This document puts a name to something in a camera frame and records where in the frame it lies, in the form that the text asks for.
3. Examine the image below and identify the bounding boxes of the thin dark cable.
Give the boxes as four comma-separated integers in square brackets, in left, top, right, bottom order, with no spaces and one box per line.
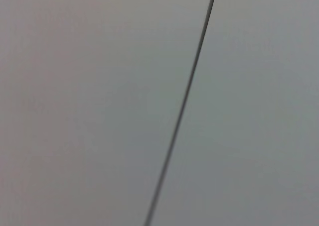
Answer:
[143,0,218,226]

